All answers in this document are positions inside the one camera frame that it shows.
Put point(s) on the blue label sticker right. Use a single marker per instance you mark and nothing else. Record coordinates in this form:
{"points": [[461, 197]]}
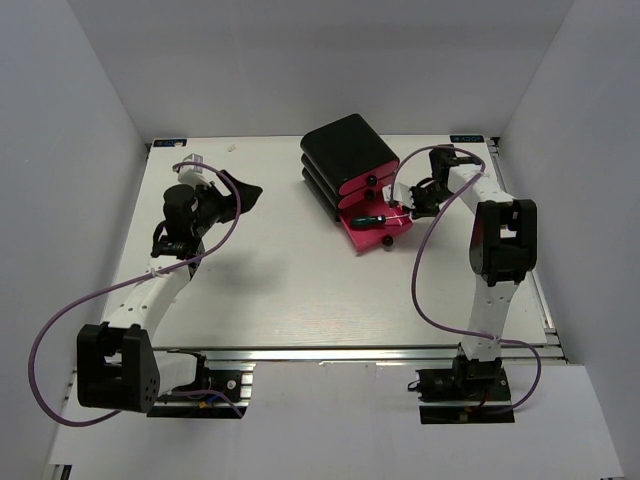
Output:
{"points": [[470, 138]]}

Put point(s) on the aluminium right side rail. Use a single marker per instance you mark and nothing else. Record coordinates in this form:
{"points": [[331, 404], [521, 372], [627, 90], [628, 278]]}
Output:
{"points": [[524, 226]]}

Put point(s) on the pink bottom drawer black knob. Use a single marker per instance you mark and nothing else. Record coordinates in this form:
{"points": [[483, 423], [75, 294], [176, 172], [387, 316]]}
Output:
{"points": [[364, 240]]}

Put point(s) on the blue label sticker left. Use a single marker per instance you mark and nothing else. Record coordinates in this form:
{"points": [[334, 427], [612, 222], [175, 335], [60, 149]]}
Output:
{"points": [[169, 143]]}

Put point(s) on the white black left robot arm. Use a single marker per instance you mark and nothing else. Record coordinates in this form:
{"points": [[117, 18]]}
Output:
{"points": [[117, 366]]}

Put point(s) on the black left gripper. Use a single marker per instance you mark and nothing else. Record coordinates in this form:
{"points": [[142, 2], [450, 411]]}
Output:
{"points": [[228, 203]]}

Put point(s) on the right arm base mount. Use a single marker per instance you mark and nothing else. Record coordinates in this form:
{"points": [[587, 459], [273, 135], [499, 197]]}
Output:
{"points": [[443, 402]]}

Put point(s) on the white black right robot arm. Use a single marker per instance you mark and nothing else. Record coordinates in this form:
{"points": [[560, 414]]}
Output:
{"points": [[503, 247]]}

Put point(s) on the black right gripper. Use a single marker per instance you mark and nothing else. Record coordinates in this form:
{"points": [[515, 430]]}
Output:
{"points": [[417, 211]]}

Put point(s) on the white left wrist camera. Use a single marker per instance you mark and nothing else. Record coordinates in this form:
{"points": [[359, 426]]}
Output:
{"points": [[191, 171]]}

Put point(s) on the aluminium front rail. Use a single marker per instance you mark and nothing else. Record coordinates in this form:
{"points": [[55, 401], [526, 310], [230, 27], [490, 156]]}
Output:
{"points": [[324, 354]]}

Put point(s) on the large green handled screwdriver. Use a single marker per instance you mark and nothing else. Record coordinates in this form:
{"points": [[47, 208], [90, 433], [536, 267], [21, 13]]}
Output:
{"points": [[368, 222]]}

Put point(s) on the aluminium rail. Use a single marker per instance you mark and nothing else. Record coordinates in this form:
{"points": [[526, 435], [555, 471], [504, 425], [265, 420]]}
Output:
{"points": [[524, 226], [324, 354]]}

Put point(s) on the blue label sticker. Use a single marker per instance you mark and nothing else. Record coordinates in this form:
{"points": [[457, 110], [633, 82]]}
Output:
{"points": [[169, 143], [470, 138]]}

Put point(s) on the black drawer cabinet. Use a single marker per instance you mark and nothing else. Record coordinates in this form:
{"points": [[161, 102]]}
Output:
{"points": [[337, 152]]}

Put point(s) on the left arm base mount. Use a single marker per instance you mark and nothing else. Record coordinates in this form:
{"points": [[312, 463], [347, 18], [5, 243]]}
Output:
{"points": [[210, 387]]}

